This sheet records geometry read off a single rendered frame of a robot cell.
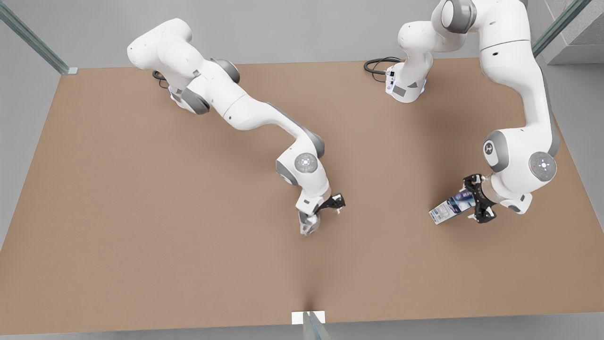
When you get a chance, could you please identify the white blue printed box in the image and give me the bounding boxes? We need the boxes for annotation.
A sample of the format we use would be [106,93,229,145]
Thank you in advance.
[428,191,477,226]

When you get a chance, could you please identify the silver white object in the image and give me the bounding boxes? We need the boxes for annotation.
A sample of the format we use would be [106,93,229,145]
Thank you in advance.
[298,211,322,236]

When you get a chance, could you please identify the silver frame post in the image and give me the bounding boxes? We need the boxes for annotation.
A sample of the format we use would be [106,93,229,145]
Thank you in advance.
[291,310,332,340]
[0,4,78,76]
[532,0,592,58]

